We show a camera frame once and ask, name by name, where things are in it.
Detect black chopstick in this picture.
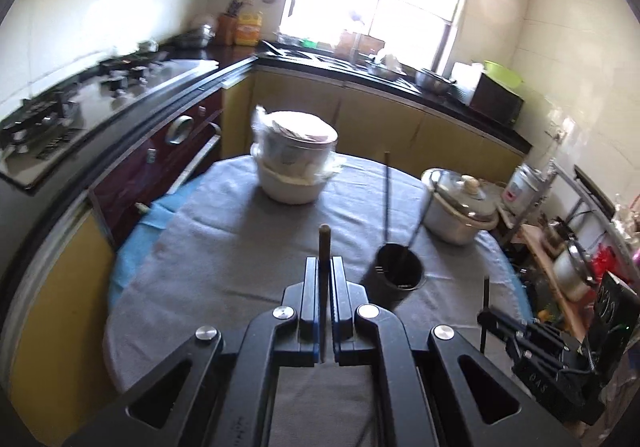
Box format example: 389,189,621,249
406,182,437,250
383,150,390,243
479,275,492,355

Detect brown chopstick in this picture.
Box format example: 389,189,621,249
318,224,331,363

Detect black utensil holder cup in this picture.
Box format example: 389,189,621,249
360,243,425,311

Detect grey tablecloth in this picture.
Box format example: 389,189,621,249
103,153,522,447

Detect steel pot on shelf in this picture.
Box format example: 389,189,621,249
553,239,598,303

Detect red plastic bag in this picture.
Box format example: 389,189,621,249
591,243,620,285

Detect metal shelf rack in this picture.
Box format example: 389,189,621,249
500,159,639,341

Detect aluminium pot with lid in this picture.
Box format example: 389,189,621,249
421,168,498,245

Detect blue under cloth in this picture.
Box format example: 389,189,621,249
107,176,203,313

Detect white bowl with wrapped container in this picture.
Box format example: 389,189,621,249
250,106,342,205

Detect dark red oven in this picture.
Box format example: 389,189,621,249
89,89,222,250

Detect steel bowl on counter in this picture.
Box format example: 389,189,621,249
414,69,456,95

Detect microwave oven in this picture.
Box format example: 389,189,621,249
450,62,524,127

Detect green plastic basin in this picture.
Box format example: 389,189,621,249
483,60,523,89

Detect yellow oil bottle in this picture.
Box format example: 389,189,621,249
234,12,262,47

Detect knife block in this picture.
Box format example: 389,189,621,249
215,0,243,46

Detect gas stove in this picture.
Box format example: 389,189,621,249
1,50,219,190

